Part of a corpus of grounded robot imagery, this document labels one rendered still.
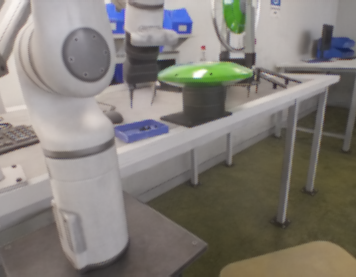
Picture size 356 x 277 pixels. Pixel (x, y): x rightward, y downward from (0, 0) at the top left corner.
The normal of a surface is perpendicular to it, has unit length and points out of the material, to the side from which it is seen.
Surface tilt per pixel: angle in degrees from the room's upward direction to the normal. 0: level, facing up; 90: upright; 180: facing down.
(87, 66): 92
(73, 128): 18
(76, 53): 88
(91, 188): 90
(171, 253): 0
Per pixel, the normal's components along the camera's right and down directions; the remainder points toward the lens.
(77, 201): 0.03, 0.33
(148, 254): -0.04, -0.94
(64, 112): 0.33, -0.63
